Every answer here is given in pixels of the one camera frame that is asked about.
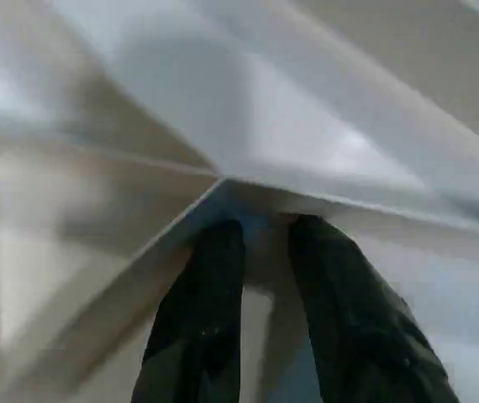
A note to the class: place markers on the white plastic table top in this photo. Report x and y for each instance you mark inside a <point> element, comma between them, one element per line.
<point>223,109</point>

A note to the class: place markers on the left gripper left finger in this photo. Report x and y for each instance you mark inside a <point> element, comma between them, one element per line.
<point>197,327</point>

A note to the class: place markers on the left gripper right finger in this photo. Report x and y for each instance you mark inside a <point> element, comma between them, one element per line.
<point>365,336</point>

